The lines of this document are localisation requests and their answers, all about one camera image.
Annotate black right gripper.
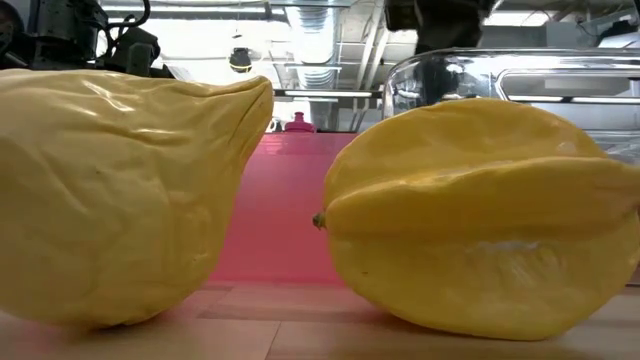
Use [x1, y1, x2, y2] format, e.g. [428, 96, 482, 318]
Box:
[383, 0, 497, 54]

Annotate pink plastic bottle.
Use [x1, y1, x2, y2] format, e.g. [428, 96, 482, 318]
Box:
[283, 111, 317, 134]

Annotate yellow wrinkled toy fruit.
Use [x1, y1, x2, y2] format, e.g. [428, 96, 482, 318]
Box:
[0, 68, 275, 331]

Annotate clear glass bowl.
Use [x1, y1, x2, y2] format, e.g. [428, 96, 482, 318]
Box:
[382, 47, 640, 166]

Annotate yellow toy starfruit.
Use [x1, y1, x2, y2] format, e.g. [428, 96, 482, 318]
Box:
[312, 97, 640, 342]

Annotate black hanging dome fixture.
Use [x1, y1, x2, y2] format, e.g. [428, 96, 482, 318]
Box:
[228, 46, 253, 74]

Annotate red translucent plastic tray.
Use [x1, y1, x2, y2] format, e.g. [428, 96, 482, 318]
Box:
[209, 131, 359, 287]

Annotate silver ventilation duct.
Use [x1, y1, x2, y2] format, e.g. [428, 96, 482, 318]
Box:
[284, 4, 346, 91]

